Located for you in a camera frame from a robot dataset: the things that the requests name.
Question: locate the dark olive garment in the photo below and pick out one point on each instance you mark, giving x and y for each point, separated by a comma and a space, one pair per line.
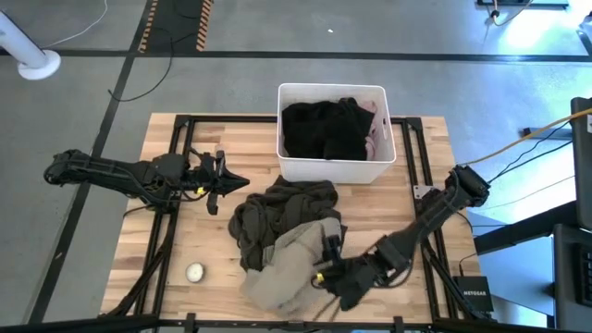
277, 213

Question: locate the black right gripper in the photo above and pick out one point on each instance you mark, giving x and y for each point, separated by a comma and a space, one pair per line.
361, 275

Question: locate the black side desk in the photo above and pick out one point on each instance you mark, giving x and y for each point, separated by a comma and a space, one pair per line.
566, 277

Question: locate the black garment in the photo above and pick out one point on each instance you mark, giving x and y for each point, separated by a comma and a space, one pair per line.
305, 131

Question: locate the navy blue garment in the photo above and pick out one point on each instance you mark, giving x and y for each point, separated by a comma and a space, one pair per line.
349, 131

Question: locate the beige garment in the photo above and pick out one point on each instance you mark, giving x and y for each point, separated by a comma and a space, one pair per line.
287, 277

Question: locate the black equipment tower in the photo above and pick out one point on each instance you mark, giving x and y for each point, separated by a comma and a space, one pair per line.
582, 162

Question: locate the pink garment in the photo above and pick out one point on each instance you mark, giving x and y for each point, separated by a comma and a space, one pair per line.
377, 139

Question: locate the white plastic bin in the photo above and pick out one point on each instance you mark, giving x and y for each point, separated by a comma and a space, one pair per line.
333, 171

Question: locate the silver mounting plate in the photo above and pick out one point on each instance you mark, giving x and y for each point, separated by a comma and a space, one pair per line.
421, 191

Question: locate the hazard striped floor mat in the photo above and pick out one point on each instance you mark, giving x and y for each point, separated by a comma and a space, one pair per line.
178, 23

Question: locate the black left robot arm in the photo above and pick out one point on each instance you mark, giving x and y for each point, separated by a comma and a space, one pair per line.
115, 173

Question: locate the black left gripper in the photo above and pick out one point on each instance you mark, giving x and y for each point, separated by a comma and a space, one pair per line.
213, 180

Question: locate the black metal table frame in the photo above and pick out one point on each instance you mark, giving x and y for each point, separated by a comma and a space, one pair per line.
162, 250

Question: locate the black Netgear network switch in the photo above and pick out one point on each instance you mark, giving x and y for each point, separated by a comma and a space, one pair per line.
472, 293

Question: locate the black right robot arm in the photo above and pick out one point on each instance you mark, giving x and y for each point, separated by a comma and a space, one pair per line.
444, 208

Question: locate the black keyboard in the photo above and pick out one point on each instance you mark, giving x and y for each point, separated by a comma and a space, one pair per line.
585, 275

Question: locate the black aluminium crossbar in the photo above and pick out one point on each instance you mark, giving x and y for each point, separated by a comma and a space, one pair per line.
69, 325

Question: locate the round white puck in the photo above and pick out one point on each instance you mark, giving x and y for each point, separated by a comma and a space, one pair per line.
194, 272

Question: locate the white pole stand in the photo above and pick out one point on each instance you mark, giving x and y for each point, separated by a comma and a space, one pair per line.
39, 65

